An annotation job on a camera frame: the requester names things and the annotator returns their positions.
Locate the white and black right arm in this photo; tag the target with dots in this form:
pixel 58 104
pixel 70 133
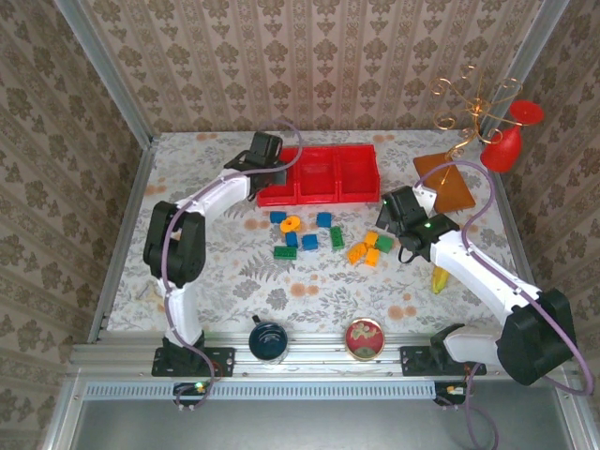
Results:
pixel 478 276

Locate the yellow lego brick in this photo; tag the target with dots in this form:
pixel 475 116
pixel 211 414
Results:
pixel 371 239
pixel 357 252
pixel 372 257

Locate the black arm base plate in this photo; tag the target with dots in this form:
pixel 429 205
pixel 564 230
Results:
pixel 415 361
pixel 220 361

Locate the blue lego brick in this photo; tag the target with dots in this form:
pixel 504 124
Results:
pixel 277 216
pixel 323 219
pixel 309 242
pixel 291 239

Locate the yellow banana toy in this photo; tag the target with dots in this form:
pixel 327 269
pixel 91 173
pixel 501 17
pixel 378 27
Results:
pixel 439 281

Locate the aluminium frame rail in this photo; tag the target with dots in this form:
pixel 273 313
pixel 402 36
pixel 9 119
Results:
pixel 319 356

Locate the red goblet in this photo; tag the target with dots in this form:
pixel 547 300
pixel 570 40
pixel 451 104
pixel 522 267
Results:
pixel 501 152

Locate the square green lego brick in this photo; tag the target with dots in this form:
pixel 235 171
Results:
pixel 384 244

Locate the brown wooden board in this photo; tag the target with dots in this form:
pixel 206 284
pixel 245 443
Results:
pixel 457 187

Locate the aluminium side rail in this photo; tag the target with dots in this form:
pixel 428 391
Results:
pixel 123 239

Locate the long green lego brick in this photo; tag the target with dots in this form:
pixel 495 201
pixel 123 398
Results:
pixel 286 253
pixel 336 237

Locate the aluminium frame post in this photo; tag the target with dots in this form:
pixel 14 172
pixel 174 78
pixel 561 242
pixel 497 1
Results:
pixel 529 56
pixel 105 70

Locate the dark blue mug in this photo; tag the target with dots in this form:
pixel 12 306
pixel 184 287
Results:
pixel 268 340

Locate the floral tablecloth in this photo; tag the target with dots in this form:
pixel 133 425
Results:
pixel 328 290

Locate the round red gold tin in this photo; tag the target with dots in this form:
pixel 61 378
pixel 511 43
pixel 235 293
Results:
pixel 364 340

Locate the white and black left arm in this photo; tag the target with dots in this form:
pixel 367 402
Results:
pixel 185 309

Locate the orange round lego piece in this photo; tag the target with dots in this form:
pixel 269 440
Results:
pixel 284 226

